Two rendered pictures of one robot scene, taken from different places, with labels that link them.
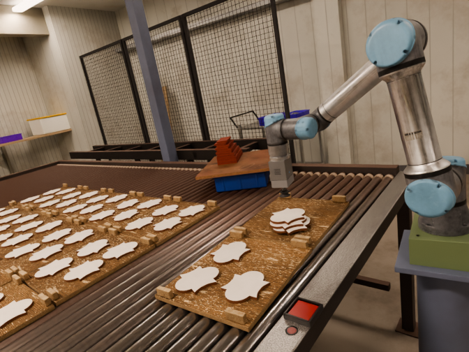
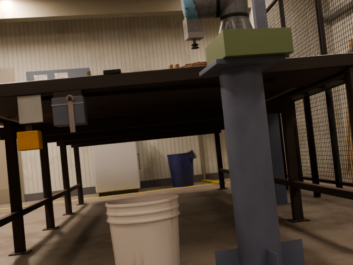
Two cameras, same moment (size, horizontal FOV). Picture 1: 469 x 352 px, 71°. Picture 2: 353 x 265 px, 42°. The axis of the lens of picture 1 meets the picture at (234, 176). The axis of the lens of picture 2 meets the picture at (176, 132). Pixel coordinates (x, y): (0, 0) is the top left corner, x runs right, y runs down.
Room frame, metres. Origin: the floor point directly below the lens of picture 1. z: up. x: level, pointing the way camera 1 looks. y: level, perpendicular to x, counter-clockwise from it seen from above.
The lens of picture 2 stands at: (-0.56, -1.73, 0.55)
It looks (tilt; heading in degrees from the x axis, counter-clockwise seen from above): 2 degrees up; 44
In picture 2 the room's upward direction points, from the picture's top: 6 degrees counter-clockwise
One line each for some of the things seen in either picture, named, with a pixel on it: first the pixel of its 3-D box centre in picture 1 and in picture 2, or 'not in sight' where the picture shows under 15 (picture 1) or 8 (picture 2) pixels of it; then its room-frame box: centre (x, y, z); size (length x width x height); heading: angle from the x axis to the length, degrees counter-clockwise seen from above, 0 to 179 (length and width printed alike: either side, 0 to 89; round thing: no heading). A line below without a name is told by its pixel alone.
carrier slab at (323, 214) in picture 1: (292, 218); not in sight; (1.29, -0.21, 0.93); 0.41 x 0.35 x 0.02; 142
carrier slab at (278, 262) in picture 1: (237, 272); not in sight; (0.96, 0.05, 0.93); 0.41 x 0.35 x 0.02; 142
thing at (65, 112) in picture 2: not in sight; (70, 112); (0.57, 0.01, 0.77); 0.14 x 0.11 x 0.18; 139
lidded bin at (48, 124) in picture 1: (49, 123); not in sight; (5.81, 2.94, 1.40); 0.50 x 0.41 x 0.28; 145
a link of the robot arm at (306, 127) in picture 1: (301, 127); not in sight; (1.16, -0.26, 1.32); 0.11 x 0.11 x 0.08; 46
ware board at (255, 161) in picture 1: (243, 161); not in sight; (2.03, -0.07, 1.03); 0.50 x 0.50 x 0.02; 77
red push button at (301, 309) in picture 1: (303, 311); not in sight; (0.72, -0.11, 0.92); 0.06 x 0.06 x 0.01; 49
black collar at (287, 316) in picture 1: (303, 311); (112, 72); (0.72, -0.11, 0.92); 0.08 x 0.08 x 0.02; 49
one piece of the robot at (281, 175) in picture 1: (278, 170); (193, 28); (1.22, -0.17, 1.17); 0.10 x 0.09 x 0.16; 61
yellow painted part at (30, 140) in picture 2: not in sight; (28, 122); (0.43, 0.13, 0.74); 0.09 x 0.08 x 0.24; 139
